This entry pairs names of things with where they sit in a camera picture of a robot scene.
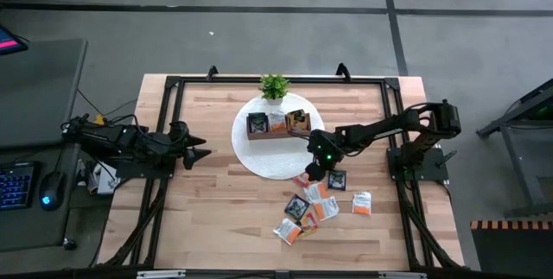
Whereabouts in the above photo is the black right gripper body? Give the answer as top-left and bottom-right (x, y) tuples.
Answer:
(304, 128), (346, 183)

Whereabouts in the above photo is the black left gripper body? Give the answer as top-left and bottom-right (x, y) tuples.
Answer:
(168, 119), (196, 171)

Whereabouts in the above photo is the dark blackcurrant tea packet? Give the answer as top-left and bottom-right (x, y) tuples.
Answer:
(247, 111), (270, 135)
(283, 193), (310, 221)
(327, 168), (347, 192)

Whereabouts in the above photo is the yellow mango tea packet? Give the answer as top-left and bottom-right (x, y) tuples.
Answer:
(296, 211), (320, 239)
(285, 108), (311, 133)

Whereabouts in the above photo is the red orange packet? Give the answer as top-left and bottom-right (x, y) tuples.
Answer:
(292, 172), (312, 189)

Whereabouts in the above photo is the white orange Tazo tea packet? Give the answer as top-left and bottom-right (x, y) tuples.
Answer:
(272, 217), (302, 245)
(351, 190), (372, 216)
(303, 181), (330, 205)
(311, 195), (340, 222)
(267, 110), (288, 133)

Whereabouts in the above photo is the wooden three-compartment tea box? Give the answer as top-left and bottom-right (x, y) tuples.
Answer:
(245, 110), (313, 141)

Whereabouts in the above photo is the white round woven placemat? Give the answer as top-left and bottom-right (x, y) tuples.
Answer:
(231, 92), (326, 181)

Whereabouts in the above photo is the small green potted plant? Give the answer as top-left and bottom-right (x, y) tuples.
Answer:
(257, 73), (291, 106)

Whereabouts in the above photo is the white cardboard box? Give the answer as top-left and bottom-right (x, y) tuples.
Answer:
(88, 161), (122, 196)

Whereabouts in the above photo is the black computer mouse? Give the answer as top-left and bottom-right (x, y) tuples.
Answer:
(38, 171), (66, 212)

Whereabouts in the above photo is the grey side desk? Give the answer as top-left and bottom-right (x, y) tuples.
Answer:
(0, 38), (89, 252)

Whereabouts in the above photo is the backlit black keyboard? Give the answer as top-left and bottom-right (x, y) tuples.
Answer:
(0, 161), (36, 211)

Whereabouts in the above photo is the dark metal cart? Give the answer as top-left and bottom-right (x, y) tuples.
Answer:
(475, 78), (553, 218)

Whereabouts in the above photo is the screen with pink stripe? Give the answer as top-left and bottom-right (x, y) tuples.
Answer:
(0, 23), (29, 57)

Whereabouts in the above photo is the black panel with orange stripes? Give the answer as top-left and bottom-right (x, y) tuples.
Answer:
(469, 219), (553, 279)

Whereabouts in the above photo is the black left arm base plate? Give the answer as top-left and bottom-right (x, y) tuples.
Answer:
(115, 157), (176, 180)

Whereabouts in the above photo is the black metal table frame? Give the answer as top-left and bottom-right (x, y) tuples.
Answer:
(97, 73), (466, 271)

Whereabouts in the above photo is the black floor cable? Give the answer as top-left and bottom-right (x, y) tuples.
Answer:
(76, 88), (107, 118)

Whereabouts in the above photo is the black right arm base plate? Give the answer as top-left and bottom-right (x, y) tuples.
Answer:
(386, 147), (450, 182)

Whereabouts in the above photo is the silver edge bracket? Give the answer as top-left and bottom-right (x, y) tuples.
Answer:
(136, 269), (187, 279)
(378, 271), (428, 279)

